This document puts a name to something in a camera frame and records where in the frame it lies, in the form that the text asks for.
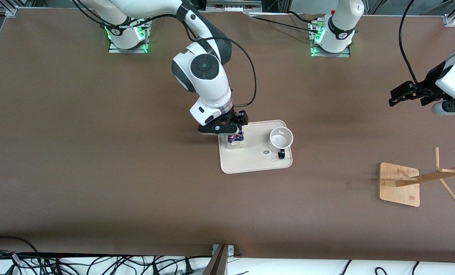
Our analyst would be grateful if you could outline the tangled black floor cables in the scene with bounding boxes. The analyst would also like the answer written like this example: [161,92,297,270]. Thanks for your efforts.
[40,255,213,275]

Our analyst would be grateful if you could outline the blue white milk carton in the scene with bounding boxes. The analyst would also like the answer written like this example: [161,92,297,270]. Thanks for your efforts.
[227,129,246,149]

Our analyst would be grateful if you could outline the grey metal rail device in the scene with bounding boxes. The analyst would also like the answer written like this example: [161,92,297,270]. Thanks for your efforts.
[206,0,263,14]

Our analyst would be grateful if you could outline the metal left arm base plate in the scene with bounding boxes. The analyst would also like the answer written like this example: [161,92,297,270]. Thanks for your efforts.
[310,19,351,58]

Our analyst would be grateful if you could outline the beige rabbit print tray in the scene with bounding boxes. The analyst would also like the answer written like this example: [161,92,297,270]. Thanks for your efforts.
[217,120,293,175]

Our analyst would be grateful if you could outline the wooden cup rack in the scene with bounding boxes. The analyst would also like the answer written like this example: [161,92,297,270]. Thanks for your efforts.
[379,147,455,207]

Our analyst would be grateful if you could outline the grey metal camera post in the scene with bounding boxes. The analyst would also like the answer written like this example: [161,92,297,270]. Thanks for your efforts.
[203,244,235,275]

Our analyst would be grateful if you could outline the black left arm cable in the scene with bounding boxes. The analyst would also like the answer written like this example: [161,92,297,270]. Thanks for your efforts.
[398,0,429,94]

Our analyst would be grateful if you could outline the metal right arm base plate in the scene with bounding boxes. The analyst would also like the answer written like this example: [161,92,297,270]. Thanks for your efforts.
[108,15,149,54]

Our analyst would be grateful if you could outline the aluminium frame profile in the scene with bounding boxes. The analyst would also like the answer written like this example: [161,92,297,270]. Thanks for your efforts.
[0,0,20,18]
[443,0,455,27]

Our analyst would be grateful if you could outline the black table power cable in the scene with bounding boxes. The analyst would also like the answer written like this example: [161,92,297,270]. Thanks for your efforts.
[249,16,322,34]
[287,11,320,24]

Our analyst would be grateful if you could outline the black looped floor cable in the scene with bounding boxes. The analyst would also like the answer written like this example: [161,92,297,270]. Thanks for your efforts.
[0,236,41,275]

